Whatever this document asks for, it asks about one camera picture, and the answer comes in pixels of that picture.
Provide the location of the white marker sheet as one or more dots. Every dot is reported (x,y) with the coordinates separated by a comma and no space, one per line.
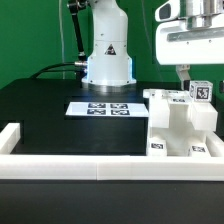
(102,109)

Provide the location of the white U-shaped fence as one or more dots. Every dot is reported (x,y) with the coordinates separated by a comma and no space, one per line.
(65,167)

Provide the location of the white chair back frame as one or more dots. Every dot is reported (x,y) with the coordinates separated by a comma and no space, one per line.
(170,107)

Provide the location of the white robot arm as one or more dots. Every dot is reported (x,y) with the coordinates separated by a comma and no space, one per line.
(109,66)

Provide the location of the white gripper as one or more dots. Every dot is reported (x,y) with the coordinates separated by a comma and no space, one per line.
(190,32)

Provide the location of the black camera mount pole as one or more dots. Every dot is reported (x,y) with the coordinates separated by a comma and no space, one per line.
(75,6)

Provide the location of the white tagged cube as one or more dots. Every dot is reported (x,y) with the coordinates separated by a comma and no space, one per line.
(201,91)

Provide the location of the white chair seat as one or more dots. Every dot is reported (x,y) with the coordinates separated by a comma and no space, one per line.
(178,140)

